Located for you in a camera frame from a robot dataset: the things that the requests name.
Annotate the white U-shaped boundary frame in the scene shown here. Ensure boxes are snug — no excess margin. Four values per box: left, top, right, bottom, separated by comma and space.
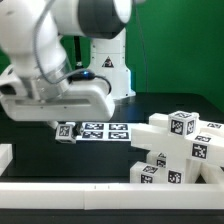
0, 143, 224, 211

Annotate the white chair seat piece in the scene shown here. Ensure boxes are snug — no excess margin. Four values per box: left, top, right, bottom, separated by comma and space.
146, 151, 166, 168

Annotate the long white chair back post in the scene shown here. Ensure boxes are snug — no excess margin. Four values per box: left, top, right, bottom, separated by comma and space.
131, 112, 224, 167

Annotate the white sheet with tags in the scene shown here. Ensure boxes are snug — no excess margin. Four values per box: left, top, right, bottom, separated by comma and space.
77, 122, 137, 142

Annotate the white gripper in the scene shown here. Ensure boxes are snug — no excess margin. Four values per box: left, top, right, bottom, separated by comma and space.
0, 78, 115, 136

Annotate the small white tagged cube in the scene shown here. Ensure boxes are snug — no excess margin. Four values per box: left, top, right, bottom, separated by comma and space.
168, 111, 198, 137

